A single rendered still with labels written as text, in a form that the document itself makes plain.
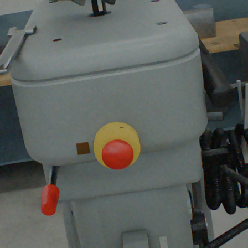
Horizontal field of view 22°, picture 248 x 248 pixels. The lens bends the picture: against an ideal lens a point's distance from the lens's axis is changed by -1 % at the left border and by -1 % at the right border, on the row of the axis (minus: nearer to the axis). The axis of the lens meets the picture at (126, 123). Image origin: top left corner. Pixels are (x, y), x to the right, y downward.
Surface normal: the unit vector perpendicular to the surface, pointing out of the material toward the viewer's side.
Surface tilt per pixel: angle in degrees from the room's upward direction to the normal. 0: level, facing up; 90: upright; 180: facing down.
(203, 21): 90
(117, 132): 90
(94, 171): 90
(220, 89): 90
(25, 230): 0
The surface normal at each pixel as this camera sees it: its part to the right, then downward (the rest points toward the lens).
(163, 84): 0.15, 0.34
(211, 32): -0.16, 0.38
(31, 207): -0.15, -0.92
